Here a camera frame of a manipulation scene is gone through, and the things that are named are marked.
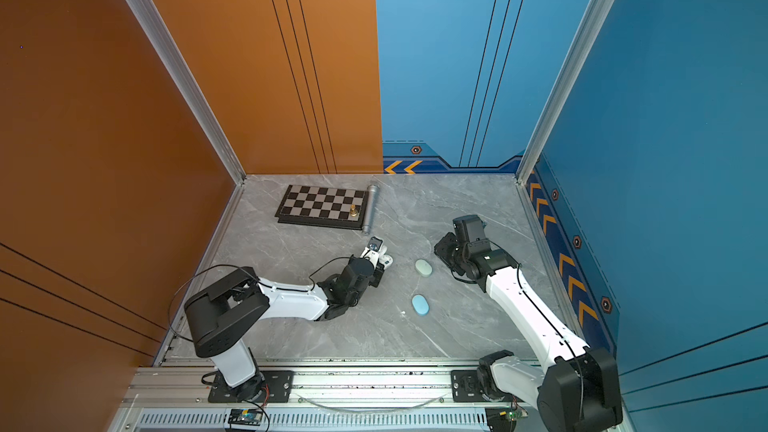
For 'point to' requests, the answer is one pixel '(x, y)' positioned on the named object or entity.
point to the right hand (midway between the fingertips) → (432, 247)
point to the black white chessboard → (323, 206)
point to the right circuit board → (503, 418)
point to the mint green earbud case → (423, 268)
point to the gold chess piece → (353, 211)
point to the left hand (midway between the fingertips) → (379, 252)
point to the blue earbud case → (420, 305)
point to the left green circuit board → (245, 416)
